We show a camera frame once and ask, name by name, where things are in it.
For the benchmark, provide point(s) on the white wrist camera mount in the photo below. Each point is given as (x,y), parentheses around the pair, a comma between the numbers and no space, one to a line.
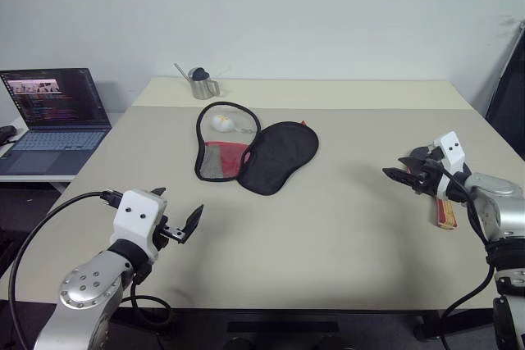
(135,219)
(451,149)

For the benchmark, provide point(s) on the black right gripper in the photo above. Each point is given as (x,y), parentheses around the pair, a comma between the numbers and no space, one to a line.
(428,178)

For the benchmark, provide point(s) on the black panel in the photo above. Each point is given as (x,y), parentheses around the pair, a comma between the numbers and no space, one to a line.
(508,96)

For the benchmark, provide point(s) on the open grey laptop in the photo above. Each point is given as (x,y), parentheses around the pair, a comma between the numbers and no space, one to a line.
(53,137)

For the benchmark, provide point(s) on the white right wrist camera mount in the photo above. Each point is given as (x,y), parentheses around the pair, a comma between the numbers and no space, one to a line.
(451,149)

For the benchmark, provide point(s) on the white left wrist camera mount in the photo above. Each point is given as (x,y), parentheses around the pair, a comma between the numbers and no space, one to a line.
(135,219)

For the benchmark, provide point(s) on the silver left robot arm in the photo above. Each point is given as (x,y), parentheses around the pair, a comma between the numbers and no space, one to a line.
(88,284)

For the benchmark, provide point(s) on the black table frame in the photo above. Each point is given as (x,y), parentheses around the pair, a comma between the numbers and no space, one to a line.
(283,326)

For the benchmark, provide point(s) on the thin metal stick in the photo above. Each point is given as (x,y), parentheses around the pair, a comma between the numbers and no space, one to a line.
(180,70)

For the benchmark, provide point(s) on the black mesh pouch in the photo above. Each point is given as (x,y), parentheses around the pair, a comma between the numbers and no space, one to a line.
(279,157)

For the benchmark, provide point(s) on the black object beside laptop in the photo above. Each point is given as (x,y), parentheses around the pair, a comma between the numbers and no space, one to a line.
(7,133)

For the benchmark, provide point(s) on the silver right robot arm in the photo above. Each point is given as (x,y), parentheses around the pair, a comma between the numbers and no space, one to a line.
(500,210)

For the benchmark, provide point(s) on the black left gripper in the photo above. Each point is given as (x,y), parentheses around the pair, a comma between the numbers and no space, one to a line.
(172,234)

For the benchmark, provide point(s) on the black object in cup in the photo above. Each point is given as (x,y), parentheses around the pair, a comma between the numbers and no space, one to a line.
(200,74)

